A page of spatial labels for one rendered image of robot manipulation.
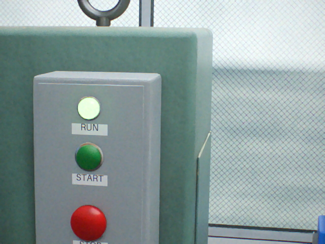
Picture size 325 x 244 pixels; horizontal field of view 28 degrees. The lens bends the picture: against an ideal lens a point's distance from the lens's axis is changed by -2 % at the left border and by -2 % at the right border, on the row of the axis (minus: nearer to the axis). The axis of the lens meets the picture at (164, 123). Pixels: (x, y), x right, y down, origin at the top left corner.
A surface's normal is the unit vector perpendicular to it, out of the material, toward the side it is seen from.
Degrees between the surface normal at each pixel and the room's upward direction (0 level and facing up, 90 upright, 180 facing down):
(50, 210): 90
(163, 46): 90
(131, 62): 90
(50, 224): 90
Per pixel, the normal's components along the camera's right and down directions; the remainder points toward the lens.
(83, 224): -0.14, 0.15
